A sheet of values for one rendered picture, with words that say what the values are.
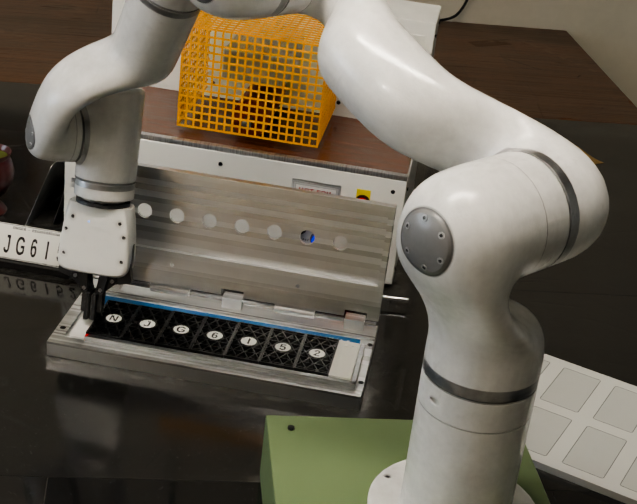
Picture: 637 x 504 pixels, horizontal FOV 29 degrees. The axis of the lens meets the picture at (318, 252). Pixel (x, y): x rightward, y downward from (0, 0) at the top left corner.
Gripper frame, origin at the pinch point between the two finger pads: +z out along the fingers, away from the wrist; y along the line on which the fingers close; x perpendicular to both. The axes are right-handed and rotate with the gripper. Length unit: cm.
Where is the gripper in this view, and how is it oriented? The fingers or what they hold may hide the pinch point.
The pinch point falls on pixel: (92, 304)
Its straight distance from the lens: 181.3
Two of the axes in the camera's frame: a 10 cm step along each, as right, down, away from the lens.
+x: 1.3, -2.3, 9.6
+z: -1.4, 9.6, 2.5
